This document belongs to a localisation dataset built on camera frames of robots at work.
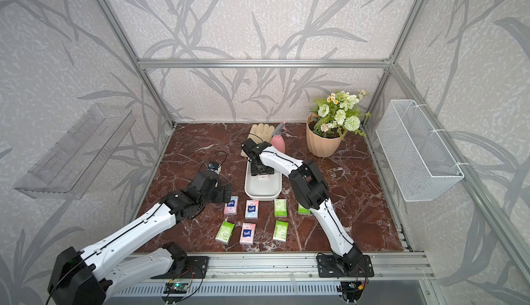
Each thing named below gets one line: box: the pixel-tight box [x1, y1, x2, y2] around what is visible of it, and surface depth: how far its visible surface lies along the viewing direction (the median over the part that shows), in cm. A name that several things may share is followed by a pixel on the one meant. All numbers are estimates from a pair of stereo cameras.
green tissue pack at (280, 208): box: [273, 198, 288, 218], surface depth 88 cm
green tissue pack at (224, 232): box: [215, 220, 236, 245], surface depth 81 cm
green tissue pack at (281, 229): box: [272, 220, 290, 243], surface depth 82 cm
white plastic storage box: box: [244, 160, 283, 201], surface depth 95 cm
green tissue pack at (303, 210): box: [297, 202, 312, 215], surface depth 87 cm
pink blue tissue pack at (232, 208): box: [223, 195, 239, 216], surface depth 88 cm
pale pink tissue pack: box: [239, 222, 257, 245], surface depth 80 cm
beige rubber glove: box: [247, 122, 276, 145], surface depth 121 cm
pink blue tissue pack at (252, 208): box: [244, 199, 259, 220], surface depth 87 cm
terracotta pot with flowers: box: [306, 89, 372, 159], surface depth 88 cm
